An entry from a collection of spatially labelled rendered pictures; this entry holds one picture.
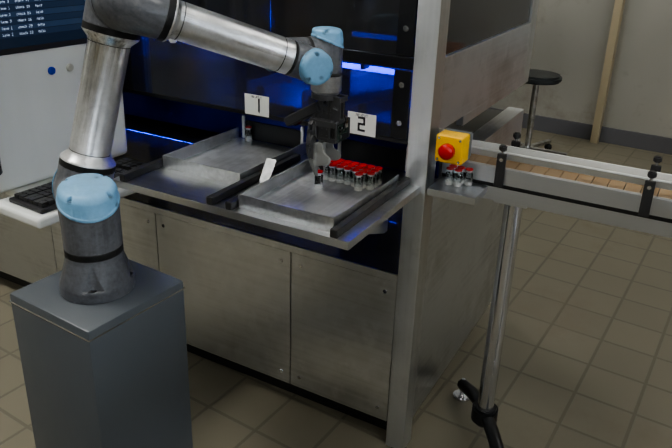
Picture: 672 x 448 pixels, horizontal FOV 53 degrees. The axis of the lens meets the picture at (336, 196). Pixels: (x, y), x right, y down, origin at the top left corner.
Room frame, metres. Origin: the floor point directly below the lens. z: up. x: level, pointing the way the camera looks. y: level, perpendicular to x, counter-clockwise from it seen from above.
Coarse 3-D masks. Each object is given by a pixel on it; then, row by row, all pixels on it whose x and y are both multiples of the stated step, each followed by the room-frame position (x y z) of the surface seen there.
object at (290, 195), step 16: (288, 176) 1.67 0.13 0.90; (304, 176) 1.71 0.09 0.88; (256, 192) 1.54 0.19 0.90; (272, 192) 1.58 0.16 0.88; (288, 192) 1.59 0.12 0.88; (304, 192) 1.59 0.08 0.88; (320, 192) 1.59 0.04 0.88; (336, 192) 1.60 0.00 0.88; (352, 192) 1.60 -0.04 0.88; (368, 192) 1.61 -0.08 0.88; (256, 208) 1.46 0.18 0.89; (272, 208) 1.44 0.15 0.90; (288, 208) 1.42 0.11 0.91; (304, 208) 1.49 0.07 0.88; (320, 208) 1.49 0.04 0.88; (336, 208) 1.49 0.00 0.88; (352, 208) 1.43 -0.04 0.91; (304, 224) 1.39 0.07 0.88; (320, 224) 1.37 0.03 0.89; (336, 224) 1.37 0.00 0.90
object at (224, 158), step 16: (192, 144) 1.85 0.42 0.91; (208, 144) 1.91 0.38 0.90; (224, 144) 1.96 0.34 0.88; (240, 144) 1.97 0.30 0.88; (256, 144) 1.97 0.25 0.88; (272, 144) 1.98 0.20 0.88; (304, 144) 1.90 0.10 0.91; (176, 160) 1.72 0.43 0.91; (192, 160) 1.81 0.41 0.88; (208, 160) 1.81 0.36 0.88; (224, 160) 1.82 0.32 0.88; (240, 160) 1.82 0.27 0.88; (256, 160) 1.82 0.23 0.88; (208, 176) 1.67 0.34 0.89; (224, 176) 1.65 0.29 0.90; (240, 176) 1.62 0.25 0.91
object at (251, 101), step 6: (246, 96) 1.93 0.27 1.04; (252, 96) 1.92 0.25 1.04; (258, 96) 1.91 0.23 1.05; (264, 96) 1.90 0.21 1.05; (246, 102) 1.93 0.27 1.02; (252, 102) 1.92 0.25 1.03; (264, 102) 1.90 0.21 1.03; (246, 108) 1.93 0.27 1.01; (252, 108) 1.92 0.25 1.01; (264, 108) 1.90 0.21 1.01; (252, 114) 1.92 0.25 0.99; (258, 114) 1.91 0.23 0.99; (264, 114) 1.90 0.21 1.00
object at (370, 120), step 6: (348, 114) 1.77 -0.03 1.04; (354, 114) 1.76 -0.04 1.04; (360, 114) 1.75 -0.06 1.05; (366, 114) 1.74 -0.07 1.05; (354, 120) 1.76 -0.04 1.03; (360, 120) 1.75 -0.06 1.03; (366, 120) 1.74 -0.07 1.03; (372, 120) 1.74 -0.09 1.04; (354, 126) 1.76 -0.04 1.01; (360, 126) 1.75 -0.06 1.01; (366, 126) 1.74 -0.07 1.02; (372, 126) 1.73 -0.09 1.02; (354, 132) 1.76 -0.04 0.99; (360, 132) 1.75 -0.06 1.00; (366, 132) 1.74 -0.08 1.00; (372, 132) 1.73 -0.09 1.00
